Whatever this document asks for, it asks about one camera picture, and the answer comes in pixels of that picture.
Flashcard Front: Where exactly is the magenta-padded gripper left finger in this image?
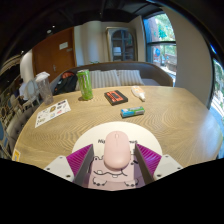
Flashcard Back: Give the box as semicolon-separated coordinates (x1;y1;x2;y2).
43;143;95;187

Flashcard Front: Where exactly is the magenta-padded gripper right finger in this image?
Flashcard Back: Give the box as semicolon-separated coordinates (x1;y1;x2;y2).
133;143;184;186

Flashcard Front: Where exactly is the pink computer mouse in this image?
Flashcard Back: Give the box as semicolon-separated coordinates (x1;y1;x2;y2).
103;130;132;172

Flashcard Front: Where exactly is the white sticker sheet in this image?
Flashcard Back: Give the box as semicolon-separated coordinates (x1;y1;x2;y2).
34;98;72;129

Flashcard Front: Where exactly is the grey tufted armchair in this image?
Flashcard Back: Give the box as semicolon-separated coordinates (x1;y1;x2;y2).
5;106;36;148

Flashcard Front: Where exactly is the small teal pack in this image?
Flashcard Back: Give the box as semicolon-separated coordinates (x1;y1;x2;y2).
120;106;146;119

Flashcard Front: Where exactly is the cream squeeze tube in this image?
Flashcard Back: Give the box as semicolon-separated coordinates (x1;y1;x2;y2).
130;85;147;102

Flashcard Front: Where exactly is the group of white chairs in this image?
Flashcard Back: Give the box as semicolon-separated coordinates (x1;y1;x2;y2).
19;79;43;111

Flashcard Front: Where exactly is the black and red box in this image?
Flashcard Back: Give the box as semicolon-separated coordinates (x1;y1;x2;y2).
103;89;129;107

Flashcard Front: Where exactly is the black and red backpack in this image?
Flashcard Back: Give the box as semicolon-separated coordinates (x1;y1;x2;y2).
53;70;80;96

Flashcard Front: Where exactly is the person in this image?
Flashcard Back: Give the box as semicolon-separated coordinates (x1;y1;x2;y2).
17;77;32;98

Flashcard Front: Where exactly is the green drink can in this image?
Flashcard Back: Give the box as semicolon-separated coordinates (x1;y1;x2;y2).
76;68;94;101

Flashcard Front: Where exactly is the curved brown sofa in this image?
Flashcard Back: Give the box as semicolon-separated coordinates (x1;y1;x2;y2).
49;60;174;96

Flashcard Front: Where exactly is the striped cushion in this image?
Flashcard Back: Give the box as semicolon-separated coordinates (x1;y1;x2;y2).
89;69;122;90
116;69;145;87

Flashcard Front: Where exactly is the dark-framed window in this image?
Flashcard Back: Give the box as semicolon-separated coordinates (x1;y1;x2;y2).
142;12;177;78
209;43;224;128

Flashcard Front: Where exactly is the brown wooden door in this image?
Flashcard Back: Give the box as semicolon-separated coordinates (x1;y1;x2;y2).
31;27;78;83

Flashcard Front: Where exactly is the white door sign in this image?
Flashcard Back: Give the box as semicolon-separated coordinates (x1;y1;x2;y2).
58;41;69;51

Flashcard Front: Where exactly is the arched glass-door cabinet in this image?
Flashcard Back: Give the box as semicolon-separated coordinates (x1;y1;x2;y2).
105;27;138;63

